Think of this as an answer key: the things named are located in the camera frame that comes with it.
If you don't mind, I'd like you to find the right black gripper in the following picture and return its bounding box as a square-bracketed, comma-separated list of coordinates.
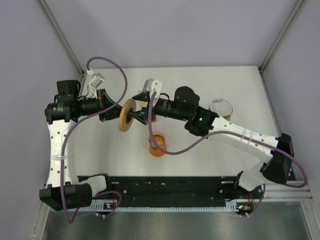
[127, 92, 190, 126]

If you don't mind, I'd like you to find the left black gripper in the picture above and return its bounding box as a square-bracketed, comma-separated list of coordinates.
[74, 88, 128, 122]

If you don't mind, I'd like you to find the orange liquid glass flask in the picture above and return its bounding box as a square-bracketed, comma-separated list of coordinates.
[148, 131, 167, 157]

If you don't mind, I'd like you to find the orange filter box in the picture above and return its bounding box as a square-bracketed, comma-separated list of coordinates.
[136, 89, 157, 125]

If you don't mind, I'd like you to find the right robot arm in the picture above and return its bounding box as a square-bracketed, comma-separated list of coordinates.
[133, 86, 294, 198]

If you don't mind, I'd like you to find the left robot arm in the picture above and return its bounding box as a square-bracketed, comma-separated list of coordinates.
[39, 80, 122, 211]

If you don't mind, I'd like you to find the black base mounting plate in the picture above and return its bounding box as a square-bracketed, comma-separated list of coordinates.
[106, 176, 262, 207]

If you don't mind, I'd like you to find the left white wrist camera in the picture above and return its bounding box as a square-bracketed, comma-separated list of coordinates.
[87, 69, 105, 98]

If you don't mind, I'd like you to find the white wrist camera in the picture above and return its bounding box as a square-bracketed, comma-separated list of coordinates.
[142, 78, 163, 107]
[87, 69, 105, 98]

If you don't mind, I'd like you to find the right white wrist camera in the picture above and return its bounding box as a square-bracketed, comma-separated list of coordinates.
[142, 78, 163, 107]

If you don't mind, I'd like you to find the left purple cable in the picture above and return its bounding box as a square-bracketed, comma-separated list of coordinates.
[60, 56, 129, 224]

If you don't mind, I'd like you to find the grey slotted cable duct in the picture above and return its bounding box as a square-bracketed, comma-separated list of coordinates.
[78, 200, 253, 213]

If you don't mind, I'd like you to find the left aluminium frame post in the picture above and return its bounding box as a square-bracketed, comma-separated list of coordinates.
[36, 0, 84, 76]

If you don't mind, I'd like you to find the aluminium frame post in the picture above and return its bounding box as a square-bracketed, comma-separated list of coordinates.
[36, 0, 84, 76]
[258, 0, 307, 75]

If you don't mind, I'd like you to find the aluminium front rail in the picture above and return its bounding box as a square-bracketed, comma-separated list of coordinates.
[40, 181, 314, 201]

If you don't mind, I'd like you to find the right aluminium frame post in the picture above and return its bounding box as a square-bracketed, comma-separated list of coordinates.
[258, 0, 307, 75]

